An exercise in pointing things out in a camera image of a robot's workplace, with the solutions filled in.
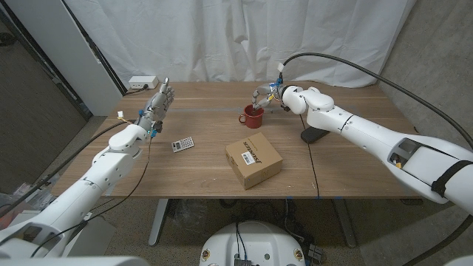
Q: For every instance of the brown cardboard packing box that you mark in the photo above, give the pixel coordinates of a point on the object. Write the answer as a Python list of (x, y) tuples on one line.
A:
[(258, 147)]

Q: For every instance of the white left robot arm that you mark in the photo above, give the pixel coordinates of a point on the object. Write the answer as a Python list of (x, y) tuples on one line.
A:
[(107, 162)]

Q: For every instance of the white fabric curtain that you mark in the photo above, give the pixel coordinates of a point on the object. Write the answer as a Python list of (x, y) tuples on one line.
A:
[(221, 40)]

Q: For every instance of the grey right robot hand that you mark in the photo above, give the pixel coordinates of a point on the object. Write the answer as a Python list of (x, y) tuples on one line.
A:
[(268, 92)]

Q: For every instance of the grey power brick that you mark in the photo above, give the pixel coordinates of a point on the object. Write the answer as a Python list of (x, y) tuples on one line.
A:
[(316, 252)]

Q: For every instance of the white power strip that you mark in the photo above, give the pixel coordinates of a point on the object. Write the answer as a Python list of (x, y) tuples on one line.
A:
[(142, 82)]

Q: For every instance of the floor clutter pile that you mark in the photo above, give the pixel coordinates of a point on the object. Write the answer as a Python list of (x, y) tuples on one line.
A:
[(29, 190)]

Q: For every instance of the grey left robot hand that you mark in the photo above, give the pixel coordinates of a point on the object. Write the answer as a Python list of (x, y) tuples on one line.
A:
[(157, 105)]

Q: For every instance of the white cabinet panel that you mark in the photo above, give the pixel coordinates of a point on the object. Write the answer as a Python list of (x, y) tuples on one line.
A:
[(66, 55)]

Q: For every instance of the white floor plate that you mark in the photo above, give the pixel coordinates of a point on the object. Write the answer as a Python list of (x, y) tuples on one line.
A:
[(99, 236)]

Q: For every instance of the grey table leg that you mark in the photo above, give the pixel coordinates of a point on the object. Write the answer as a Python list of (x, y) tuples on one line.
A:
[(158, 221), (345, 225)]

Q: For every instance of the small grey calculator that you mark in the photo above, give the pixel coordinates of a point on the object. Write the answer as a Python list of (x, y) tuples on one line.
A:
[(183, 145)]

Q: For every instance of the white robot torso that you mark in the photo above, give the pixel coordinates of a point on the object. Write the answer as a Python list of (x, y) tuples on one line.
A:
[(253, 244)]

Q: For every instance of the dark oval glasses case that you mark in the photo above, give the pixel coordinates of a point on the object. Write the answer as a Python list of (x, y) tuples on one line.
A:
[(312, 136)]

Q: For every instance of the red enamel mug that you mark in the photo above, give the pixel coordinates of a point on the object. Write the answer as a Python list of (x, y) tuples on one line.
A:
[(254, 119)]

